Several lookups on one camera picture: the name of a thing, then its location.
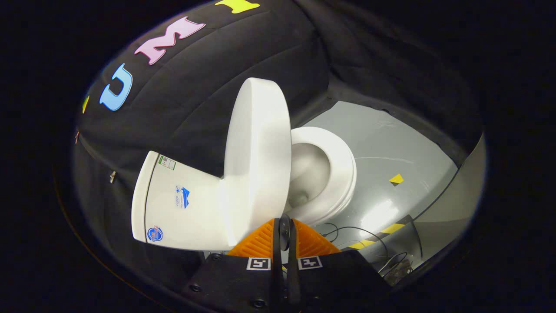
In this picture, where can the white toilet seat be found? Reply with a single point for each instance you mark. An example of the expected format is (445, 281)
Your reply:
(343, 169)

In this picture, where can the black backdrop cloth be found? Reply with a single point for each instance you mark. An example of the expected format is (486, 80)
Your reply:
(204, 82)

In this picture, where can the small white clip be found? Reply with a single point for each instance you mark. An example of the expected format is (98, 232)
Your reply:
(112, 176)

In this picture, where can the yellow black hazard tape strip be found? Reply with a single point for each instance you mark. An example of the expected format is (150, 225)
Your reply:
(393, 228)

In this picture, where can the white toilet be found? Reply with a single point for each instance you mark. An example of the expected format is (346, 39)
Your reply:
(182, 204)

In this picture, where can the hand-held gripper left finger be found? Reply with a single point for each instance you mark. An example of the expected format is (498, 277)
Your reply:
(243, 278)

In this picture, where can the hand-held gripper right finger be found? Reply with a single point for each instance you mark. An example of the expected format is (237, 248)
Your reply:
(334, 278)

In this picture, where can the yellow black tape piece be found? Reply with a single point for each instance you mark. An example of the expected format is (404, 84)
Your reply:
(396, 178)

